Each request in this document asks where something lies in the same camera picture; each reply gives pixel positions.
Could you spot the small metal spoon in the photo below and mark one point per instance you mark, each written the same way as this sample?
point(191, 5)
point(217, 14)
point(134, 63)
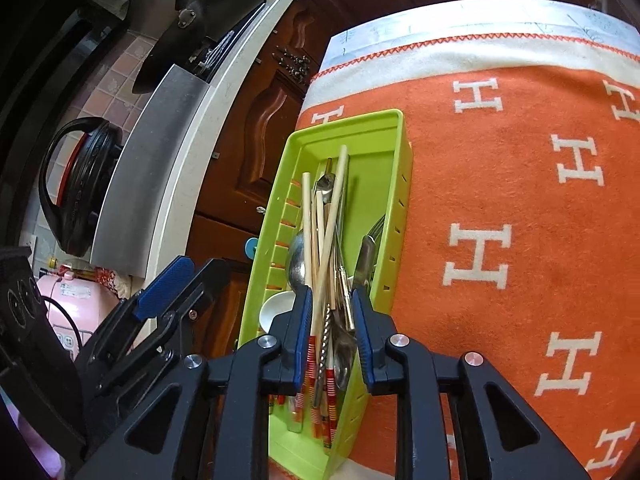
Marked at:
point(325, 187)

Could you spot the dark glass stove guard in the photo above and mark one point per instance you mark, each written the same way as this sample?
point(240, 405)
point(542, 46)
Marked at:
point(225, 5)

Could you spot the wide-bowl metal spoon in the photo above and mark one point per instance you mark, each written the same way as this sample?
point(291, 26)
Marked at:
point(344, 360)

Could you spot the black range hood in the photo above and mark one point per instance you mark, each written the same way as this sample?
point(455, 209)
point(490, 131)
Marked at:
point(45, 60)

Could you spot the pink appliance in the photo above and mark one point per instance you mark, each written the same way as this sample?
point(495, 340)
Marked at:
point(75, 305)

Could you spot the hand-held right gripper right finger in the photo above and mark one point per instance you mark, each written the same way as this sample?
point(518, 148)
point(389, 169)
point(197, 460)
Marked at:
point(364, 350)

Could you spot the metal fork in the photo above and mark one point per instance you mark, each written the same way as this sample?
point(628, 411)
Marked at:
point(365, 260)

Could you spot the black pressure cooker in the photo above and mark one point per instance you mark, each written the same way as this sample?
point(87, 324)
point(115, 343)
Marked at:
point(80, 190)

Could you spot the stainless steel side panel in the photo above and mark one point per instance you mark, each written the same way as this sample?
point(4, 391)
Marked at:
point(150, 170)

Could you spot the green plastic utensil tray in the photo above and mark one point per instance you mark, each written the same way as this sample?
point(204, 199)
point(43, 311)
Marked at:
point(380, 180)

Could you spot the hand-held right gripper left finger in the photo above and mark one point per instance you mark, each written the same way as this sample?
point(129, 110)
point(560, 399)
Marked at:
point(303, 340)

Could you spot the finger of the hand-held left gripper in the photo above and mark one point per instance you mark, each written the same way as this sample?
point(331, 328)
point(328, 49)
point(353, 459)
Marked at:
point(165, 285)
point(210, 280)

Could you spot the large metal spoon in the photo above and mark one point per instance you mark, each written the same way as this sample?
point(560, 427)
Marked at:
point(296, 265)

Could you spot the orange printed blanket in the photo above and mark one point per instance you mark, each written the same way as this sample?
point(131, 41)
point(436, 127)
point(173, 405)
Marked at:
point(500, 185)

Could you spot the white kitchen countertop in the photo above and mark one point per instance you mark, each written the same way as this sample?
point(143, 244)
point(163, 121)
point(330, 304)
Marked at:
point(210, 125)

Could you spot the light blue table cover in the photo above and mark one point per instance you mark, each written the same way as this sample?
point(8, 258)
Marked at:
point(475, 25)

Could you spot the dark wooden base cabinets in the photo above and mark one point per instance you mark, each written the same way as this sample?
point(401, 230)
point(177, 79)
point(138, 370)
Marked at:
point(250, 135)

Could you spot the teal round cabinet knob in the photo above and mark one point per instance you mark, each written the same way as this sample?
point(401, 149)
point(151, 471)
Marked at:
point(251, 247)

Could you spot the white ceramic spoon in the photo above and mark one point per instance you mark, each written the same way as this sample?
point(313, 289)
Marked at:
point(277, 310)

